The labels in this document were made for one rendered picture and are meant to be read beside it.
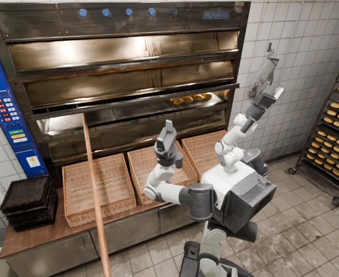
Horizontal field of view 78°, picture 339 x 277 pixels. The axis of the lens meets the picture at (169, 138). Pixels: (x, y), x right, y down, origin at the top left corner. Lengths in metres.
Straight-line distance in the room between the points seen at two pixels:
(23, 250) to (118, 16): 1.84
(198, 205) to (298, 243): 1.93
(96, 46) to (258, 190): 1.43
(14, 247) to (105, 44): 1.65
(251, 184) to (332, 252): 1.91
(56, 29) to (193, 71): 1.12
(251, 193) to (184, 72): 1.30
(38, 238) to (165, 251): 1.15
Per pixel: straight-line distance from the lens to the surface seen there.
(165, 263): 2.34
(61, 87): 1.82
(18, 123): 1.93
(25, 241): 2.09
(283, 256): 2.62
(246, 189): 1.04
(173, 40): 1.89
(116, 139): 2.04
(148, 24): 1.81
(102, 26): 1.74
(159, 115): 2.04
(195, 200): 0.96
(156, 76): 1.89
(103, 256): 1.07
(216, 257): 1.64
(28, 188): 2.03
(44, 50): 1.76
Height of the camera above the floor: 2.12
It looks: 34 degrees down
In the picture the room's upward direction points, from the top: straight up
